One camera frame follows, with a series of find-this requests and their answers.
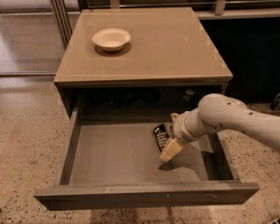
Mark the black rxbar chocolate bar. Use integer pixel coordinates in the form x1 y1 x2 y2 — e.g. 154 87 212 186
153 124 170 151

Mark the small metal drawer stopper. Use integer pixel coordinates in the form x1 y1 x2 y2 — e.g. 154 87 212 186
184 89 195 101

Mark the white ceramic bowl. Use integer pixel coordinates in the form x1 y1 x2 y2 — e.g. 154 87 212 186
92 28 132 52

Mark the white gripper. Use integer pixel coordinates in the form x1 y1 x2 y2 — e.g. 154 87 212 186
160 111 197 163

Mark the dark object on floor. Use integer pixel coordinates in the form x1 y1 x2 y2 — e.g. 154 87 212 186
270 93 280 111

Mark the grey drawer cabinet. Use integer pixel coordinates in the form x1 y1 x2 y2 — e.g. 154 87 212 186
54 7 232 114

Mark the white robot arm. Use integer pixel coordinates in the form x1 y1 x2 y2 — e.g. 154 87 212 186
161 93 280 163

